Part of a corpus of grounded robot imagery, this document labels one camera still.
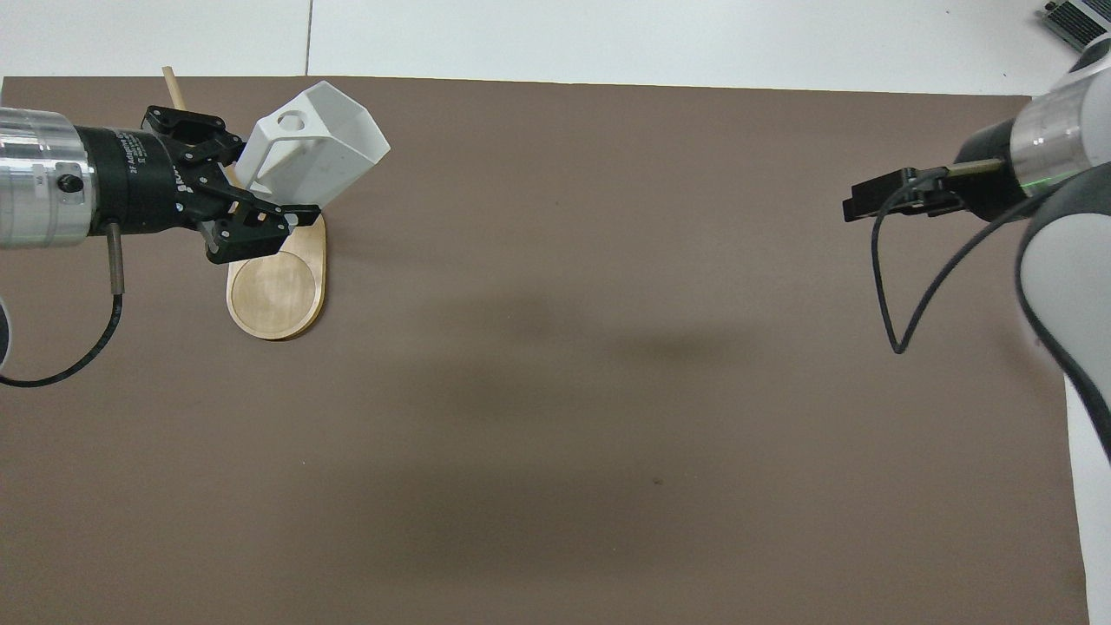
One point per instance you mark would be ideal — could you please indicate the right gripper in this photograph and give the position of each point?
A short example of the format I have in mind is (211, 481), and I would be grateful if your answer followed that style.
(989, 187)

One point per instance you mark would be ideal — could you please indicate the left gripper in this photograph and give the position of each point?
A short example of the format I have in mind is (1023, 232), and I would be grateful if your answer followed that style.
(130, 178)

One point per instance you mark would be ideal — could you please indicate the white angular cup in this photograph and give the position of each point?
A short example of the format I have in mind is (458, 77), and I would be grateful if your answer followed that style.
(325, 143)

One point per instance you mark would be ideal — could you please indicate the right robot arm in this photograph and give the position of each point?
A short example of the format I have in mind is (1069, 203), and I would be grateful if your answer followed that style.
(1068, 278)

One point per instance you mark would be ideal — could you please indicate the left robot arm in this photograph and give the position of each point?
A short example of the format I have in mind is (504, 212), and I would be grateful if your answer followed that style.
(39, 178)

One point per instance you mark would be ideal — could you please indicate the wooden cup rack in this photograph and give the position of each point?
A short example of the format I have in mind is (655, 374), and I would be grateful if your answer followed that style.
(278, 291)

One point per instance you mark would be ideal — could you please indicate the grey electronic box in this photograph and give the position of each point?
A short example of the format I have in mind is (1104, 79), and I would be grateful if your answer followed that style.
(1076, 22)

